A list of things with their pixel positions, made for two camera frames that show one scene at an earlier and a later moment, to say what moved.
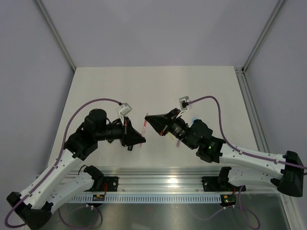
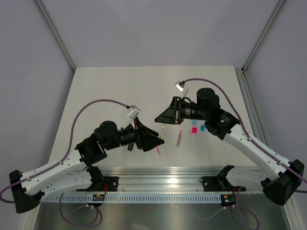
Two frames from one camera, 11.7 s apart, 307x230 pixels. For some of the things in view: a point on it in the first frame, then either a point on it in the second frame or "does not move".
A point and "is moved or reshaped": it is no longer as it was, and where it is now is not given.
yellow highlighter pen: x=171 y=136 is moved or reshaped
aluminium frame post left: x=57 y=36 does not move
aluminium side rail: x=255 y=122 does not move
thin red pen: x=144 y=129 is moved or reshaped
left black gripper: x=130 y=135 -> x=142 y=141
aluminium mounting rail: x=144 y=179 does not move
